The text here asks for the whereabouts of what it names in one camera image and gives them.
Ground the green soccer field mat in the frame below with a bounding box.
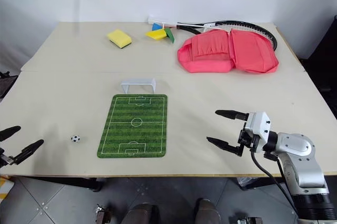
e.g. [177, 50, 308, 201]
[96, 93, 169, 159]

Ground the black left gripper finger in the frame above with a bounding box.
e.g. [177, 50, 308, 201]
[0, 125, 22, 142]
[12, 139, 45, 166]

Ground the black white tennis racket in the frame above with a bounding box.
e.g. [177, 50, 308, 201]
[147, 16, 279, 52]

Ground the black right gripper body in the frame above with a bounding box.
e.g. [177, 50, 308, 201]
[238, 113, 261, 154]

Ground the dark rounded shape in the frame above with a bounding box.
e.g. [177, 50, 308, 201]
[123, 202, 161, 224]
[194, 198, 221, 224]

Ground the pink fabric bag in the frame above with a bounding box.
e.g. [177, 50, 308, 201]
[176, 29, 280, 74]

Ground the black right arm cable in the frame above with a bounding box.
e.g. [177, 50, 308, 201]
[250, 149, 301, 217]

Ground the green flat block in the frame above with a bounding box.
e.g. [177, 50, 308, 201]
[164, 27, 175, 44]

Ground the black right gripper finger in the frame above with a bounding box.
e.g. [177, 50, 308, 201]
[206, 136, 245, 158]
[215, 109, 250, 123]

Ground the yellow green sponge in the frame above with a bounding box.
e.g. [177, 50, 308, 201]
[106, 29, 133, 49]

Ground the yellow white striped object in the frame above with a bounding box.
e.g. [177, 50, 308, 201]
[0, 175, 14, 201]

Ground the metal bracket on floor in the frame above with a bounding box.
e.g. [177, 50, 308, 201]
[236, 216, 262, 224]
[95, 203, 112, 224]

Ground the white miniature goal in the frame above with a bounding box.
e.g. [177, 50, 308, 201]
[120, 77, 157, 95]

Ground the black table leg foot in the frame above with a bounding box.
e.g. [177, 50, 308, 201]
[235, 176, 266, 191]

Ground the dark mesh object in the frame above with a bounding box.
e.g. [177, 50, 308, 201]
[0, 70, 19, 100]

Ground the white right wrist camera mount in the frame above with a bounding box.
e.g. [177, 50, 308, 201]
[245, 111, 272, 153]

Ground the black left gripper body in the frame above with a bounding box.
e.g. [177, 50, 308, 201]
[0, 147, 14, 168]

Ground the yellow flat block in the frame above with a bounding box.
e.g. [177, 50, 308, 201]
[144, 29, 168, 42]

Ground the black table frame bar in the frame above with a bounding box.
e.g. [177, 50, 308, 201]
[14, 176, 104, 192]

